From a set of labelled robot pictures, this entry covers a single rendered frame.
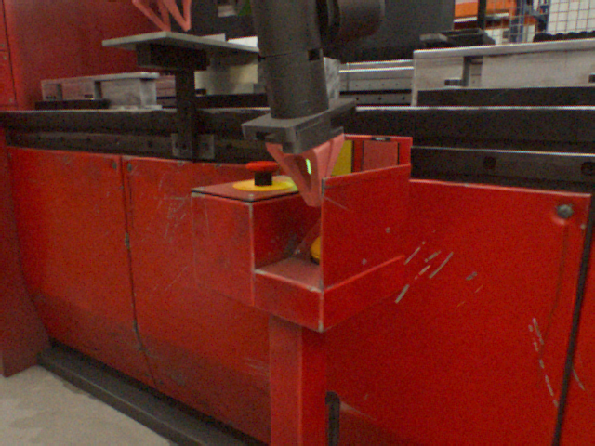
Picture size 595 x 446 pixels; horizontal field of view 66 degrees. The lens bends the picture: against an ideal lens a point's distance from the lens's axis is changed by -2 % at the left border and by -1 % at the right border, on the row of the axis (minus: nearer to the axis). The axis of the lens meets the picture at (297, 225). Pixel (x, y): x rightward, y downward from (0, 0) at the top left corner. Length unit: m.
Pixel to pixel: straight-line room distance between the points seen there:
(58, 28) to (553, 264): 1.62
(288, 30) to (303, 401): 0.42
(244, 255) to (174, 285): 0.65
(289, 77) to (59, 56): 1.46
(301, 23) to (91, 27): 1.53
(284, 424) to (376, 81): 0.82
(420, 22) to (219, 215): 1.05
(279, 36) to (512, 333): 0.54
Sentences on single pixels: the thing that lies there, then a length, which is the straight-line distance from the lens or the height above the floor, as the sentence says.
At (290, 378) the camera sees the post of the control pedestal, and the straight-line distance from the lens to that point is 0.59.
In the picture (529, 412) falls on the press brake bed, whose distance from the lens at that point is 0.81.
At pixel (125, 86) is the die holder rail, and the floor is 0.94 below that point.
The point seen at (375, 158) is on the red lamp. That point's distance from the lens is 0.56.
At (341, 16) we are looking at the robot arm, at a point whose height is 0.95.
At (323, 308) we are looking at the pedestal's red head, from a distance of 0.44.
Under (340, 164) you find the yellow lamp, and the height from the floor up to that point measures 0.80.
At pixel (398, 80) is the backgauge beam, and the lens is 1.16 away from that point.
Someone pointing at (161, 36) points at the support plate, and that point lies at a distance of 0.87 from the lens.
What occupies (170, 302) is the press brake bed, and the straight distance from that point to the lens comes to 1.17.
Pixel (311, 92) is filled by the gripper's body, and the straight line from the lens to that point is 0.43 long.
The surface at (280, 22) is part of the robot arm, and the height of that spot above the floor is 0.94.
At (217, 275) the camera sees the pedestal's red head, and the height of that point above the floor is 0.68.
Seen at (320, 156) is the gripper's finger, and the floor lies 0.83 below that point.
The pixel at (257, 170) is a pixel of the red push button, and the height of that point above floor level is 0.80.
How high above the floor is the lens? 0.87
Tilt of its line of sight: 14 degrees down
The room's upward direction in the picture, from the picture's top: straight up
